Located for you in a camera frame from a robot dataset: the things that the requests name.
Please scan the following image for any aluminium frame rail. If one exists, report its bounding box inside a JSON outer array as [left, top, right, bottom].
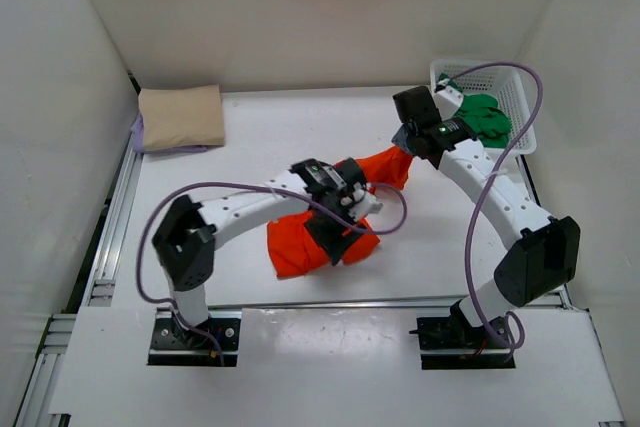
[[14, 146, 626, 427]]

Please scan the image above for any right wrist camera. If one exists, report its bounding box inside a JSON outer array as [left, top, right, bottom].
[[432, 84, 464, 120]]

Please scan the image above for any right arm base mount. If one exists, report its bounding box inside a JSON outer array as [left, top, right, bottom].
[[409, 317, 516, 371]]

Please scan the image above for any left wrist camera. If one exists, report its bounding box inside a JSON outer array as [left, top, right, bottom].
[[341, 189, 383, 221]]

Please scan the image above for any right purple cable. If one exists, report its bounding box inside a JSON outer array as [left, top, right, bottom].
[[439, 61, 545, 358]]

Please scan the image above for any orange t shirt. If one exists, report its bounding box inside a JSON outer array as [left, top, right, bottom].
[[266, 146, 413, 279]]

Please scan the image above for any purple t shirt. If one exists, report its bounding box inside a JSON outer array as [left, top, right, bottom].
[[130, 113, 208, 154]]

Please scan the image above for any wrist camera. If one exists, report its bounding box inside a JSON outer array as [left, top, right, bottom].
[[341, 189, 383, 221], [432, 84, 464, 120]]

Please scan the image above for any white plastic basket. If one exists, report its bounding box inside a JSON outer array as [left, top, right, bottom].
[[430, 59, 530, 158]]

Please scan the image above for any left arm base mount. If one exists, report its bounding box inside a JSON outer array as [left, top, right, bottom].
[[147, 311, 241, 368]]

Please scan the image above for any green t shirt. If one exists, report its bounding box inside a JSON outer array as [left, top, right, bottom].
[[449, 81, 512, 149]]

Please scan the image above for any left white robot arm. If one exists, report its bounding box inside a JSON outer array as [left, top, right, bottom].
[[152, 158, 381, 328]]

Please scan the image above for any beige t shirt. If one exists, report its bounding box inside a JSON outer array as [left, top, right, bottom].
[[138, 85, 226, 151]]

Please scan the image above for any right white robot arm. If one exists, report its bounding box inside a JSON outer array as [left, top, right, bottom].
[[393, 86, 581, 332]]

